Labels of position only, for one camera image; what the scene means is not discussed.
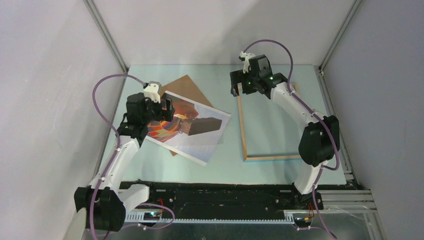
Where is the colourful printed photo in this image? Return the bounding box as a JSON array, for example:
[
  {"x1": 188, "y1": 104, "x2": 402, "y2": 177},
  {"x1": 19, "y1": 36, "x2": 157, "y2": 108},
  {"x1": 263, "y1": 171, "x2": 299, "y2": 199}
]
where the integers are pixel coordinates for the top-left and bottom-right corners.
[{"x1": 146, "y1": 91, "x2": 231, "y2": 166}]

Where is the wooden picture frame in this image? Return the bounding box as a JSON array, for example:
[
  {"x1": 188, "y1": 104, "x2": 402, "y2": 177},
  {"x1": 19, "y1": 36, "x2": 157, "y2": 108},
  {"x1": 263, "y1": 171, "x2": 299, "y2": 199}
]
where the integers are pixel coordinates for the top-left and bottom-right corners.
[{"x1": 236, "y1": 95, "x2": 301, "y2": 163}]

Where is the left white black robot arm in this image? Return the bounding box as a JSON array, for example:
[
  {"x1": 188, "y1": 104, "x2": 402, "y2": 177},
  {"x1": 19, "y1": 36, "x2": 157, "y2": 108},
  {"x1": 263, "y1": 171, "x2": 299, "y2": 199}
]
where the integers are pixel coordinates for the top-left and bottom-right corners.
[{"x1": 74, "y1": 92, "x2": 175, "y2": 232}]

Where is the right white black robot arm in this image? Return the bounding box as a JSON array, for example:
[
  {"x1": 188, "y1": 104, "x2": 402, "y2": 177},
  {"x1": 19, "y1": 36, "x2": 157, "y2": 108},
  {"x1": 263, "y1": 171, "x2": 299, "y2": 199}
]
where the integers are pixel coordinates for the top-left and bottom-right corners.
[{"x1": 230, "y1": 51, "x2": 340, "y2": 209}]

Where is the brown cardboard backing board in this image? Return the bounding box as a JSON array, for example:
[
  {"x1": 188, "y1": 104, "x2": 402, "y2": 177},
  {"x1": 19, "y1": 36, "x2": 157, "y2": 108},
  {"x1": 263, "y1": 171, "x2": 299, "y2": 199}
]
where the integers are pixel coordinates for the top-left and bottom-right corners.
[{"x1": 162, "y1": 74, "x2": 215, "y2": 157}]

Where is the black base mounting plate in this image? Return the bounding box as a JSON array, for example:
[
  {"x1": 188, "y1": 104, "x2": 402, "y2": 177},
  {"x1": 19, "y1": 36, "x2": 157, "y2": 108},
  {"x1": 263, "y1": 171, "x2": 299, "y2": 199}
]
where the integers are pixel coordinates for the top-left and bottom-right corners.
[{"x1": 137, "y1": 180, "x2": 324, "y2": 221}]

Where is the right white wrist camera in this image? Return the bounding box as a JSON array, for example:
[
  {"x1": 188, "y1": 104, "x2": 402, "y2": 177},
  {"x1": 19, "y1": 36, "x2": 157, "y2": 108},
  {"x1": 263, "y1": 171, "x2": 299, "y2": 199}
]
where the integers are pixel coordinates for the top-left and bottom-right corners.
[{"x1": 238, "y1": 51, "x2": 256, "y2": 74}]

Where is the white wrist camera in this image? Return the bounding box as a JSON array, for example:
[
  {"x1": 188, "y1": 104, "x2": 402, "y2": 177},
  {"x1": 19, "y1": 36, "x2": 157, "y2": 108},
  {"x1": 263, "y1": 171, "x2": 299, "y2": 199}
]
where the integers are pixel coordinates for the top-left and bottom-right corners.
[
  {"x1": 143, "y1": 81, "x2": 162, "y2": 103},
  {"x1": 238, "y1": 51, "x2": 256, "y2": 74}
]

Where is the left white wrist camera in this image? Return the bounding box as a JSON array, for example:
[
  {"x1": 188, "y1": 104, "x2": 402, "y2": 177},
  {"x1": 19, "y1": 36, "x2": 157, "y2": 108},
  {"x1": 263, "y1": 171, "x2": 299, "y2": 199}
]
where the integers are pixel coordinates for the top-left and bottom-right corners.
[{"x1": 143, "y1": 81, "x2": 162, "y2": 103}]

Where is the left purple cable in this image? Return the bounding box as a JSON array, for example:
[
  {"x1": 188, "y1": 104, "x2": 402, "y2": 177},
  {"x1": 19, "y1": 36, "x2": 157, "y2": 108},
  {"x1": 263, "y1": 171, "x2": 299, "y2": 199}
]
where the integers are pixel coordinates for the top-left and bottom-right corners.
[{"x1": 86, "y1": 74, "x2": 175, "y2": 240}]

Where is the purple cable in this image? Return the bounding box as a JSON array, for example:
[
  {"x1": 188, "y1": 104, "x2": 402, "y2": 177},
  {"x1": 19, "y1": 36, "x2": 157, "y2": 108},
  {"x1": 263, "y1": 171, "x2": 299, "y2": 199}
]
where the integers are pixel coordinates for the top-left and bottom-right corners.
[
  {"x1": 241, "y1": 39, "x2": 341, "y2": 240},
  {"x1": 86, "y1": 74, "x2": 175, "y2": 240}
]

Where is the right aluminium corner post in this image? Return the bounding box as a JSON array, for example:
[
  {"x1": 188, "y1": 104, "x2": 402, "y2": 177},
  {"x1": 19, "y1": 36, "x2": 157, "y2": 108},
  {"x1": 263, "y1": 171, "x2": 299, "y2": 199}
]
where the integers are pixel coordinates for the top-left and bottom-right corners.
[{"x1": 318, "y1": 0, "x2": 364, "y2": 72}]

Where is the aluminium corner post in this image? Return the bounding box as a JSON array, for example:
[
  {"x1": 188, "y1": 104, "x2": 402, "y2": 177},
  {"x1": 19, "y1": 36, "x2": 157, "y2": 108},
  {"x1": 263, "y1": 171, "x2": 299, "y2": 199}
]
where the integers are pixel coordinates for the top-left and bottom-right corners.
[
  {"x1": 83, "y1": 0, "x2": 129, "y2": 73},
  {"x1": 318, "y1": 0, "x2": 364, "y2": 72}
]

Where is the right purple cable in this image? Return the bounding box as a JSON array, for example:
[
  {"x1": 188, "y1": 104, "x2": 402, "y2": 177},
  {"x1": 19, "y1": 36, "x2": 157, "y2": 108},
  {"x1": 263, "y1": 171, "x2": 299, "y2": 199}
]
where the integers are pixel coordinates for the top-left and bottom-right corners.
[{"x1": 241, "y1": 39, "x2": 341, "y2": 240}]

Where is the left aluminium corner post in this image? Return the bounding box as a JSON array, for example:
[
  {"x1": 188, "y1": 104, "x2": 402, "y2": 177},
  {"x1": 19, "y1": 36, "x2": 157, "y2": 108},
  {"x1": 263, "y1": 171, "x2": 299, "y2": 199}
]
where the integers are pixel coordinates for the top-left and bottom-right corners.
[{"x1": 83, "y1": 0, "x2": 129, "y2": 73}]

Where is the aluminium rail front frame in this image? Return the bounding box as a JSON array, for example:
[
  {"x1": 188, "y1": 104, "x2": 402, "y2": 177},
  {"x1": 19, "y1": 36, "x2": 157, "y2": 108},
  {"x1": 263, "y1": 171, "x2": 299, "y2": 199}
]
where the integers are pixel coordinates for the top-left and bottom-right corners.
[{"x1": 62, "y1": 188, "x2": 388, "y2": 240}]

